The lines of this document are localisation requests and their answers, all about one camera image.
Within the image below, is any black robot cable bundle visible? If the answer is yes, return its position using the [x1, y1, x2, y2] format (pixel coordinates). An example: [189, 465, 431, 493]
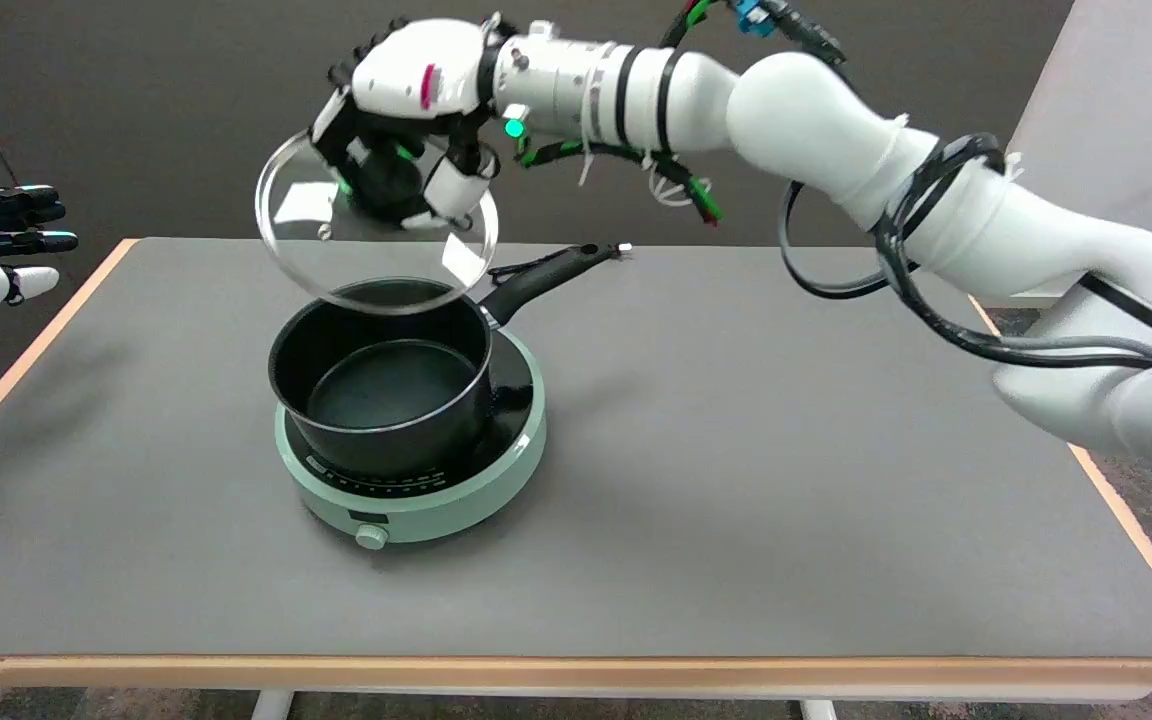
[778, 133, 1152, 370]

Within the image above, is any grey table mat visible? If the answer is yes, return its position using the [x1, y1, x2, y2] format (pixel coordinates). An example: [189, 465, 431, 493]
[0, 238, 1152, 660]

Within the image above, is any white partition panel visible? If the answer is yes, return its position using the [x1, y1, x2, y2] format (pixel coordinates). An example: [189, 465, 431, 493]
[978, 0, 1152, 300]

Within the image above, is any black saucepan with handle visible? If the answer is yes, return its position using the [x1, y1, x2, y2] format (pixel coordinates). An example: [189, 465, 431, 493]
[267, 241, 633, 479]

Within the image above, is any mint green induction cooker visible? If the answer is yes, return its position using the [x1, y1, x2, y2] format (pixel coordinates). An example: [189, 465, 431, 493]
[274, 326, 548, 551]

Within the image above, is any glass pot lid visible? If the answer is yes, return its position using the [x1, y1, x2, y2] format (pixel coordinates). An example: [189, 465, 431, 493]
[255, 128, 500, 317]

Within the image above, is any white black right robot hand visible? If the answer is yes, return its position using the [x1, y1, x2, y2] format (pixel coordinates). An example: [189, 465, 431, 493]
[309, 15, 514, 231]

